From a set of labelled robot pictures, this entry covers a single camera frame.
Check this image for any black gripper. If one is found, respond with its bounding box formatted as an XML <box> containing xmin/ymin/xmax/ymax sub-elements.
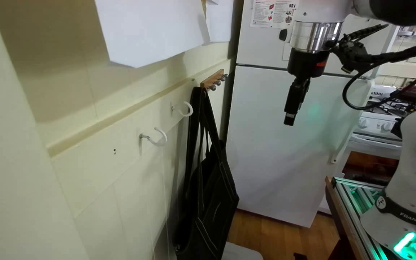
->
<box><xmin>282</xmin><ymin>46</ymin><xmax>333</xmax><ymax>128</ymax></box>

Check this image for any black tote bag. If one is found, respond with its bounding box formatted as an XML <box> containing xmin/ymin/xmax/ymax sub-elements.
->
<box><xmin>171</xmin><ymin>85</ymin><xmax>241</xmax><ymax>260</ymax></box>

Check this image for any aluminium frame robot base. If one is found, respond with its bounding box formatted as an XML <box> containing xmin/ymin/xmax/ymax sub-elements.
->
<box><xmin>323</xmin><ymin>175</ymin><xmax>416</xmax><ymax>260</ymax></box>

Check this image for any wooden hook rack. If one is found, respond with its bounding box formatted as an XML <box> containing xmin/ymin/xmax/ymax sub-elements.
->
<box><xmin>199</xmin><ymin>68</ymin><xmax>228</xmax><ymax>92</ymax></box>

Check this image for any white refrigerator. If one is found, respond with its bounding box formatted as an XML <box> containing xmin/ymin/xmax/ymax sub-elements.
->
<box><xmin>223</xmin><ymin>0</ymin><xmax>397</xmax><ymax>228</ymax></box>

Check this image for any white kitchen stove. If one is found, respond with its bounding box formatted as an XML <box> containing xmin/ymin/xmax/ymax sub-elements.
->
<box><xmin>342</xmin><ymin>84</ymin><xmax>416</xmax><ymax>186</ymax></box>

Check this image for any flyer with red print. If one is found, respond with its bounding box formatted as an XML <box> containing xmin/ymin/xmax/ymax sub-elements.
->
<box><xmin>249</xmin><ymin>0</ymin><xmax>300</xmax><ymax>29</ymax></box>

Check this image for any narrow white paper sheet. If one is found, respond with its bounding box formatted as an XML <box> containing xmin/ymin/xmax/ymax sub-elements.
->
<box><xmin>203</xmin><ymin>0</ymin><xmax>235</xmax><ymax>45</ymax></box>

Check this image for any large white paper sheet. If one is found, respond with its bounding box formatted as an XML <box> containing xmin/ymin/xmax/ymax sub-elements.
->
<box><xmin>92</xmin><ymin>0</ymin><xmax>212</xmax><ymax>69</ymax></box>

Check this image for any white plastic bin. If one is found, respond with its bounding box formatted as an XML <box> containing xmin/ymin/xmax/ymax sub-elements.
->
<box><xmin>220</xmin><ymin>241</ymin><xmax>264</xmax><ymax>260</ymax></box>

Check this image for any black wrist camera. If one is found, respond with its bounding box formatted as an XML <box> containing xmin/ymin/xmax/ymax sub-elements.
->
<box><xmin>332</xmin><ymin>36</ymin><xmax>371</xmax><ymax>75</ymax></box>

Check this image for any white wall hook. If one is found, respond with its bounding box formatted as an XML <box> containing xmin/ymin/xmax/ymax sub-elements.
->
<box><xmin>137</xmin><ymin>127</ymin><xmax>168</xmax><ymax>149</ymax></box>
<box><xmin>168</xmin><ymin>100</ymin><xmax>194</xmax><ymax>120</ymax></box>

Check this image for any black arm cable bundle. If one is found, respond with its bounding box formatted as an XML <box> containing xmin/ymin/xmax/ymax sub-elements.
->
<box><xmin>329</xmin><ymin>23</ymin><xmax>416</xmax><ymax>111</ymax></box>

